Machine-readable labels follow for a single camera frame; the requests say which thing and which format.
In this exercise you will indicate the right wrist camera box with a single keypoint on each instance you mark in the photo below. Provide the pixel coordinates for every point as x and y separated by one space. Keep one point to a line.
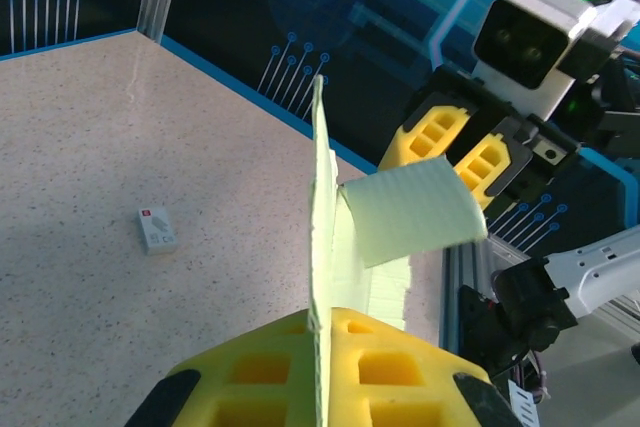
540 7

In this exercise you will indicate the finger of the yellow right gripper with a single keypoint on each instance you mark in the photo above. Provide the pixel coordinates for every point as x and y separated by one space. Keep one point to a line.
495 182
405 147

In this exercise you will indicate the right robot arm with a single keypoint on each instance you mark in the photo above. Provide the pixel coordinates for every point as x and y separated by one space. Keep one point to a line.
600 267

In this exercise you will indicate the light green paper box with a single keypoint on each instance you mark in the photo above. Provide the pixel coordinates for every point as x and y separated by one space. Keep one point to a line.
400 217

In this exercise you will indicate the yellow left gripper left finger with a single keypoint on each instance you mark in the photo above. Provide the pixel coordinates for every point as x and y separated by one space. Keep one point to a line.
240 387

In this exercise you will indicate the small white printed carton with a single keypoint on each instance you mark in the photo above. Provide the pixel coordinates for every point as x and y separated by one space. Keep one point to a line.
157 232

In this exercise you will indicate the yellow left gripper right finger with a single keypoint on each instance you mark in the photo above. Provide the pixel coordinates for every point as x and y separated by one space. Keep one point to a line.
425 397

